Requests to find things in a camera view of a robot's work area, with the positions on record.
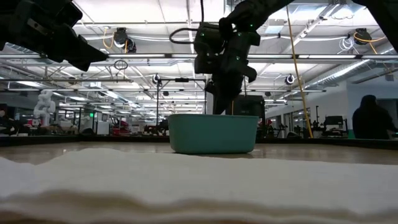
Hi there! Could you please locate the black cable loop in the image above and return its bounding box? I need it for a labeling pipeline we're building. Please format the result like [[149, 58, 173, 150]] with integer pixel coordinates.
[[169, 0, 205, 45]]

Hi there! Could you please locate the black ceiling cord reel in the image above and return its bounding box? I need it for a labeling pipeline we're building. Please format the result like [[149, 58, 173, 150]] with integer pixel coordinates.
[[353, 27, 373, 47], [113, 27, 137, 54]]

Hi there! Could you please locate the yellow hanging cable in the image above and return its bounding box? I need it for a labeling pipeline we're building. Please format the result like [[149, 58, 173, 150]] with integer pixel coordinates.
[[285, 5, 314, 139]]

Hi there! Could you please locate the white folded cloth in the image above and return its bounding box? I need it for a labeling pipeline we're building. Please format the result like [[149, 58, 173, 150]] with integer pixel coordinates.
[[0, 147, 398, 224]]

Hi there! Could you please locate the person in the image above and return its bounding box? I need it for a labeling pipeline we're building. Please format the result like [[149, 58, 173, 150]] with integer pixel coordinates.
[[351, 94, 398, 140]]

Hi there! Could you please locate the teal plastic bin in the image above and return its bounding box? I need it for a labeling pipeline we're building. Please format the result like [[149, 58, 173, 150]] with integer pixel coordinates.
[[167, 113, 260, 156]]

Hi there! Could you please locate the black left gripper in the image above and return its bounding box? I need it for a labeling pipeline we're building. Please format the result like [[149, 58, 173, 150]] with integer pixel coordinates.
[[0, 0, 109, 72]]

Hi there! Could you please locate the black stand frame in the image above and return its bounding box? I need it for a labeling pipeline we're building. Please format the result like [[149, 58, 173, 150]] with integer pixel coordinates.
[[155, 77, 208, 126]]

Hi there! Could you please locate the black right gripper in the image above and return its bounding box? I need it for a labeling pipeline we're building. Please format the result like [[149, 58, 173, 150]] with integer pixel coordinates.
[[193, 22, 262, 115]]

